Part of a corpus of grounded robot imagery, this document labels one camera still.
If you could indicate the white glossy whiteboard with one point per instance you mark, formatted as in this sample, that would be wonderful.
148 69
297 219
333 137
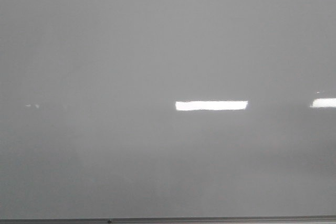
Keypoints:
167 108

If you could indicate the grey aluminium whiteboard frame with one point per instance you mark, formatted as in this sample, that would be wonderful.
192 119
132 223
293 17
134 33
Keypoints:
279 219

